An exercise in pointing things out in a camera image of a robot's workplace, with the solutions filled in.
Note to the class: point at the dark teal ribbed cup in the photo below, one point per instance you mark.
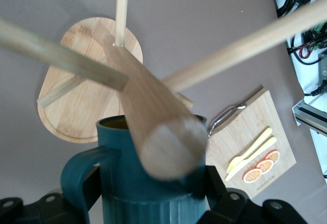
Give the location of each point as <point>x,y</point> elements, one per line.
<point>143,208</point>

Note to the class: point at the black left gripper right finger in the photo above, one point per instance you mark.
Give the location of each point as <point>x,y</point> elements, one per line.
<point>242,211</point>

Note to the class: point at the aluminium profile bracket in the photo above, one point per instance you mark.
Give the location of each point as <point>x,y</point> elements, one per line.
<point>306,111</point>

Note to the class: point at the yellow plastic fork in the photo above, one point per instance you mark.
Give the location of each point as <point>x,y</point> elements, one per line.
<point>236,161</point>

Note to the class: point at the orange slice toy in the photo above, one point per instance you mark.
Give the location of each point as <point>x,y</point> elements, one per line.
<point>274,157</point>
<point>265,166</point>
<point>252,175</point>

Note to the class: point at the bamboo cutting board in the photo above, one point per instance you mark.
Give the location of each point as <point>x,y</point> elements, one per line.
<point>255,117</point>

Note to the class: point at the wooden mug tree stand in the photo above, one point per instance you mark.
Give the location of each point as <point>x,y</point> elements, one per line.
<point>163,106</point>

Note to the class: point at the yellow plastic knife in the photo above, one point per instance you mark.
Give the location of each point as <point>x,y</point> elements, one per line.
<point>255,155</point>

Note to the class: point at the table cover sheet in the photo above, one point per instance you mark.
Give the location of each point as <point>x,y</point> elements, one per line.
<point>204,17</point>

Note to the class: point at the grey electronics box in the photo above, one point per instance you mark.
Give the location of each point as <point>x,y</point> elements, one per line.
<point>323,65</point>

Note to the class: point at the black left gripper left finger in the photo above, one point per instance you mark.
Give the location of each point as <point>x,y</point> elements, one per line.
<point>38,211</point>

